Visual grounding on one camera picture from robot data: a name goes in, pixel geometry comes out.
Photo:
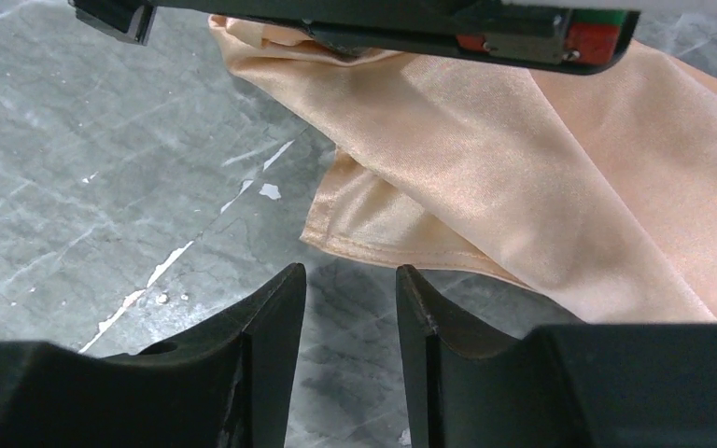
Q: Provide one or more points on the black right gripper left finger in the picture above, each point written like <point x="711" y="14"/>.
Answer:
<point x="225" y="382"/>

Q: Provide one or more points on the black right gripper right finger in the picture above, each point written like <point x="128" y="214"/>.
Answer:
<point x="468" y="384"/>

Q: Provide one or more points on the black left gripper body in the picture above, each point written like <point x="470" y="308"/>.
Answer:
<point x="564" y="39"/>

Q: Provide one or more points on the orange cloth napkin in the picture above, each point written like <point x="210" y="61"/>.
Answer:
<point x="597" y="192"/>

